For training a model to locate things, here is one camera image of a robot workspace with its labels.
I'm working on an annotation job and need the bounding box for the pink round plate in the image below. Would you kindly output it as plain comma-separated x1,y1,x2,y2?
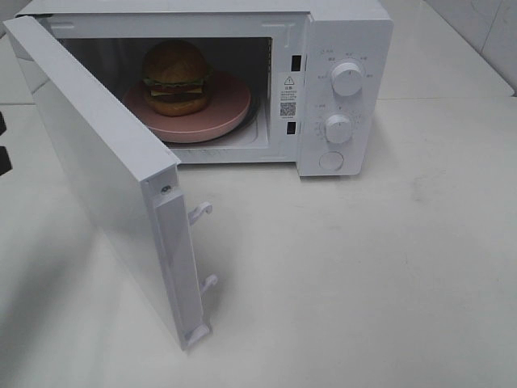
123,71,251,144

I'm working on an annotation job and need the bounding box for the white microwave oven body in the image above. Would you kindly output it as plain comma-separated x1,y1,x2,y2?
14,1,393,176

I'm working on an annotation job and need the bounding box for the white microwave door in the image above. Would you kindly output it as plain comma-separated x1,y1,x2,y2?
5,16,217,348

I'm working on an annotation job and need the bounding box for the round white door button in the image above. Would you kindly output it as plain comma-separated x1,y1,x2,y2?
319,151,344,171

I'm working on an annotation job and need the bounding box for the white warning label sticker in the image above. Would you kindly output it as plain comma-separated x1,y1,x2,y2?
277,72,301,120

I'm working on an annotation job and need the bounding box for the lower white timer knob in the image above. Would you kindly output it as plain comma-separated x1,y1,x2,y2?
324,115,353,144

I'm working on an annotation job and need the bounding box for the upper white power knob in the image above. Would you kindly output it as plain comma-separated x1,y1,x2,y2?
330,59,364,97

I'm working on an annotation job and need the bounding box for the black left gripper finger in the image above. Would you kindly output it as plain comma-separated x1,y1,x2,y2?
0,112,6,134
0,145,11,175

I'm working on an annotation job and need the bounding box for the burger with lettuce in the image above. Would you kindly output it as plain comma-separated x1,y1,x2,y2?
141,40,212,117

